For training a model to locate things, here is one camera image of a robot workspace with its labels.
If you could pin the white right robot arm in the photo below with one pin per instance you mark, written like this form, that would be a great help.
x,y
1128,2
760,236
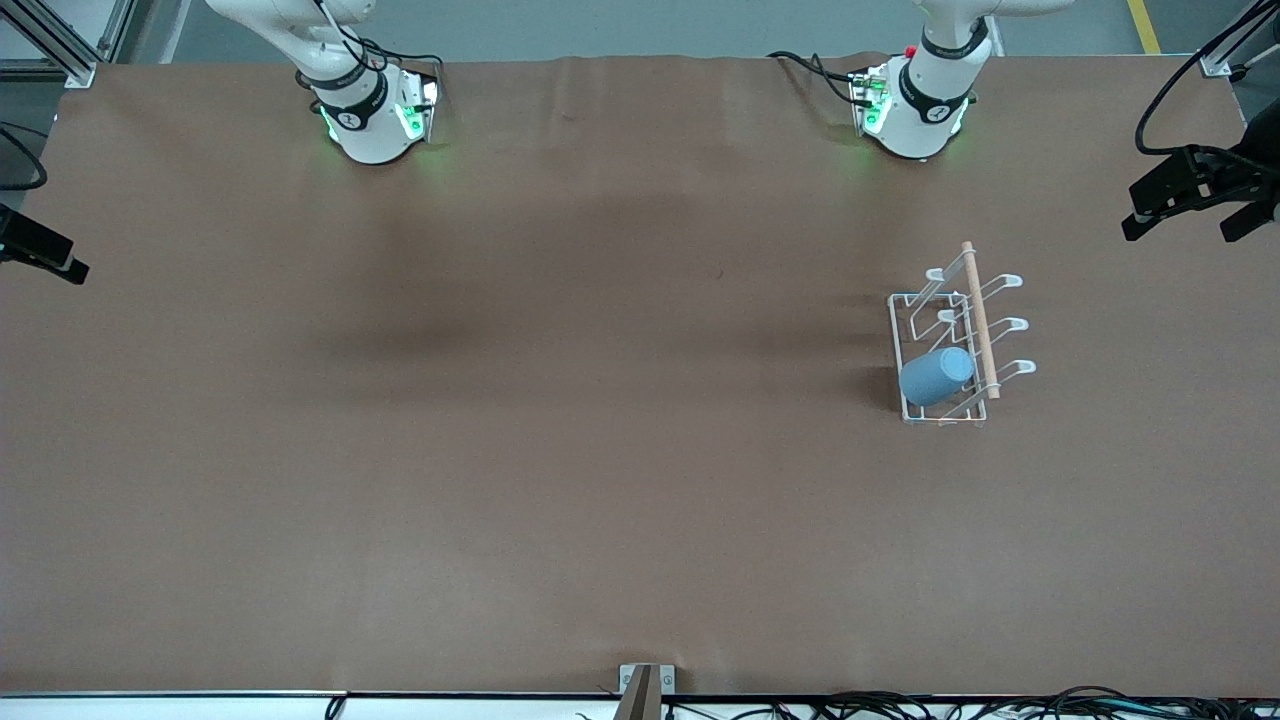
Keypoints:
x,y
360,120

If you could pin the aluminium frame profile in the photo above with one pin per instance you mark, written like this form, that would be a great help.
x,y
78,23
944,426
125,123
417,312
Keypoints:
x,y
1225,50
70,55

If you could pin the blue cup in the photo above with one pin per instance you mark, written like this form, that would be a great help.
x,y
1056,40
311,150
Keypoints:
x,y
935,378

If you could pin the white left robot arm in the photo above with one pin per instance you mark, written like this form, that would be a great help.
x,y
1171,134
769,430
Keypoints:
x,y
925,100

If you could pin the brown table mat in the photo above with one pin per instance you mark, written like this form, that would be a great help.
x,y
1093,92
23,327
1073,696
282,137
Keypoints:
x,y
500,500

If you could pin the metal bracket with brown post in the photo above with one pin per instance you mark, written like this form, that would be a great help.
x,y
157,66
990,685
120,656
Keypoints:
x,y
646,690

